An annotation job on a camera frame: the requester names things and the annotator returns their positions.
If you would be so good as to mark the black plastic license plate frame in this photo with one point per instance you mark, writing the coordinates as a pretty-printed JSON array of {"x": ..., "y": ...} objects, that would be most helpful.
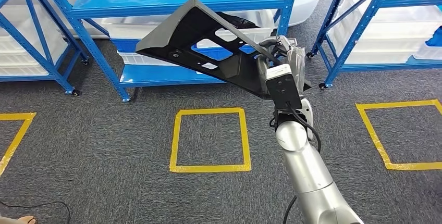
[{"x": 172, "y": 32}]

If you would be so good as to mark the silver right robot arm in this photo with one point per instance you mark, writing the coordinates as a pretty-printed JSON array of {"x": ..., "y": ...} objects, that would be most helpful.
[{"x": 304, "y": 167}]

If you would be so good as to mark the yellow floor tape square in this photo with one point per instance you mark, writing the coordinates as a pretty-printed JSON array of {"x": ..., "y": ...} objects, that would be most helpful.
[
  {"x": 210, "y": 112},
  {"x": 17, "y": 116},
  {"x": 397, "y": 104}
]

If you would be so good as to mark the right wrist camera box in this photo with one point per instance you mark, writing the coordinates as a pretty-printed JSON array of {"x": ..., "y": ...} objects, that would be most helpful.
[{"x": 285, "y": 91}]

